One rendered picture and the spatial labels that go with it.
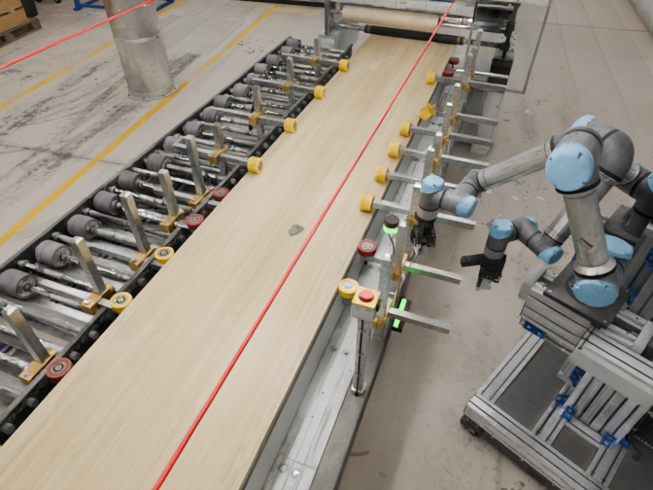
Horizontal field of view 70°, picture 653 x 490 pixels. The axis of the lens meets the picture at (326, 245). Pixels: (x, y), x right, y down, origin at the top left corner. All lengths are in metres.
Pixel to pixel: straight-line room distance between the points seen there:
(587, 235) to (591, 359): 0.47
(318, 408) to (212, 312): 0.54
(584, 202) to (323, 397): 1.14
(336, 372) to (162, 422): 0.71
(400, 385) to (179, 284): 1.34
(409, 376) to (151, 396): 1.50
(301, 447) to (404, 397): 0.97
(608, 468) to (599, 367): 0.77
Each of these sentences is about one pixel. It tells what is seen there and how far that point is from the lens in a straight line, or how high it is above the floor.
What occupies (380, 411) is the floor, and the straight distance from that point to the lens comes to 2.60.
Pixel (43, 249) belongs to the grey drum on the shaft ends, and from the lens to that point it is 2.45.
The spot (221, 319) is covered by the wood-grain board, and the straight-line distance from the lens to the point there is 1.80.
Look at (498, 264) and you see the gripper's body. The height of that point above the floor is 0.99.
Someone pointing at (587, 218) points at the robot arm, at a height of 1.44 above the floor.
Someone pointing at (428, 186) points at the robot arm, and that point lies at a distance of 1.64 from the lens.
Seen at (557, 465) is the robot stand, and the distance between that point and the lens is 2.43.
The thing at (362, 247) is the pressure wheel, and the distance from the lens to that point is 2.03.
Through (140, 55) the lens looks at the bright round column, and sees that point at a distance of 5.53.
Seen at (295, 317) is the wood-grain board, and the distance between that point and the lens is 1.77.
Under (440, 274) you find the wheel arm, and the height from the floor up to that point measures 0.86.
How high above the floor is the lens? 2.28
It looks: 43 degrees down
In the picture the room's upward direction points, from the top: straight up
